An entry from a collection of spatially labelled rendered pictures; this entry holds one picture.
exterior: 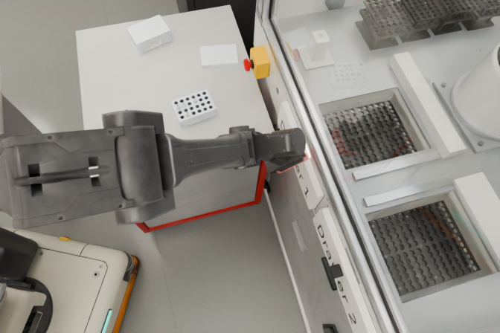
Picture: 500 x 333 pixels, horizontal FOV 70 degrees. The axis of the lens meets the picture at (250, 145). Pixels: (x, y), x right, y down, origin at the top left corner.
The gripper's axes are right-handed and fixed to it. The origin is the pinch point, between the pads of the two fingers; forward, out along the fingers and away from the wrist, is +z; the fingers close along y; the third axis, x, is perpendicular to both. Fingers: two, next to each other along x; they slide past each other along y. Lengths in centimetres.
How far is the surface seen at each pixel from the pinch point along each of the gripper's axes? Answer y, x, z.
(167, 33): -29, 61, -9
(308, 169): 1.1, -3.4, 0.2
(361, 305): 2.4, -35.9, 1.1
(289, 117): 0.8, 12.3, 0.1
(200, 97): -24.5, 32.5, -4.8
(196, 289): -90, -17, 43
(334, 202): 6.1, -14.3, -3.0
